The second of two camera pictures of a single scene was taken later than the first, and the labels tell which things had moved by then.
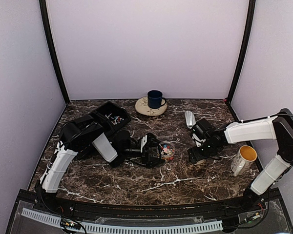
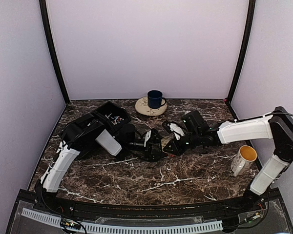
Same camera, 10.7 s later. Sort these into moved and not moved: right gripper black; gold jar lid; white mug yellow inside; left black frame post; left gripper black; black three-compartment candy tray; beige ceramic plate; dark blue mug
Moved: gold jar lid; left gripper black; right gripper black
Not moved: left black frame post; white mug yellow inside; beige ceramic plate; dark blue mug; black three-compartment candy tray
